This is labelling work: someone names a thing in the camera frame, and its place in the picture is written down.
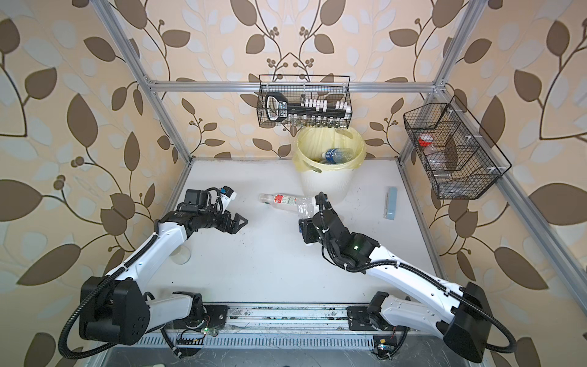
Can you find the white ribbed waste bin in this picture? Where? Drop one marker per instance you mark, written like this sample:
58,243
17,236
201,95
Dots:
334,180

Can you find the yellow bin liner bag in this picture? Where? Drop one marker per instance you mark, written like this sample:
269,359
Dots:
311,145

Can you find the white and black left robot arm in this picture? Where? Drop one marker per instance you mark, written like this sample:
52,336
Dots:
116,309

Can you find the black wire basket wall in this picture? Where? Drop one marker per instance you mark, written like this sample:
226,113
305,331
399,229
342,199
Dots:
463,162
332,87

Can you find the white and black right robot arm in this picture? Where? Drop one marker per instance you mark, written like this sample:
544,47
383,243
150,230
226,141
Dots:
459,315

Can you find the water bottle blue label white cap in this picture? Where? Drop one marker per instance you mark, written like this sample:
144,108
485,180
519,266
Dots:
337,156

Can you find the black rack of white vials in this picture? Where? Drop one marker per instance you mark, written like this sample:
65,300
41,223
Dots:
279,108

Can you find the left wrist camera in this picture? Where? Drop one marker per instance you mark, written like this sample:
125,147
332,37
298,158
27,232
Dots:
212,200

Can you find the red capped item in basket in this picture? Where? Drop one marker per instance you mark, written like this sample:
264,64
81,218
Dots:
425,140

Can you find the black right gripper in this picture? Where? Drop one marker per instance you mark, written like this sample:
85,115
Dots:
307,229

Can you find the clear bottle green red neck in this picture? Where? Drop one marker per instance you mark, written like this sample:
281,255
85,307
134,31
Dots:
280,201

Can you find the black wire basket right wall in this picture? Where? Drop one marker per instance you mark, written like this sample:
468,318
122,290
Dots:
463,162

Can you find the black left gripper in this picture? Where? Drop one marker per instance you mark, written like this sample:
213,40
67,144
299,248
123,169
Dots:
234,226

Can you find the black wire basket back wall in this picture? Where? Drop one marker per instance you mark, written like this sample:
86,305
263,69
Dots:
332,87

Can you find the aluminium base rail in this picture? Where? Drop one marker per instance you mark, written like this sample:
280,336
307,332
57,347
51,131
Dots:
283,334

